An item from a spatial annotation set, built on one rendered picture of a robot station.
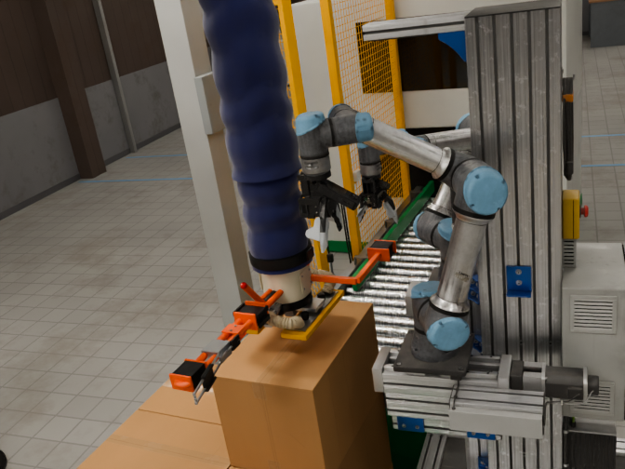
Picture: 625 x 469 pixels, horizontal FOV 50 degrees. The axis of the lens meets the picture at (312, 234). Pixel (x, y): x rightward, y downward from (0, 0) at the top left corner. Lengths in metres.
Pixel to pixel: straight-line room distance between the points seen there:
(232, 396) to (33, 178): 6.83
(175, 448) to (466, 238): 1.51
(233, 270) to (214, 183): 0.53
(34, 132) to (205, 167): 5.50
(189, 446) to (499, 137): 1.67
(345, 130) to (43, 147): 7.63
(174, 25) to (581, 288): 2.39
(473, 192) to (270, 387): 0.99
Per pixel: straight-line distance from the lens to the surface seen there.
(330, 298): 2.49
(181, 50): 3.63
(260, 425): 2.46
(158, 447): 2.87
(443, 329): 1.93
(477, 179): 1.80
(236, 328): 2.16
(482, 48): 1.98
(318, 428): 2.34
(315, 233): 1.76
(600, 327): 2.20
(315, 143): 1.70
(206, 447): 2.79
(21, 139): 8.91
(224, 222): 3.80
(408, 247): 4.20
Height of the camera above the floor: 2.22
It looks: 22 degrees down
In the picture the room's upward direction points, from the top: 9 degrees counter-clockwise
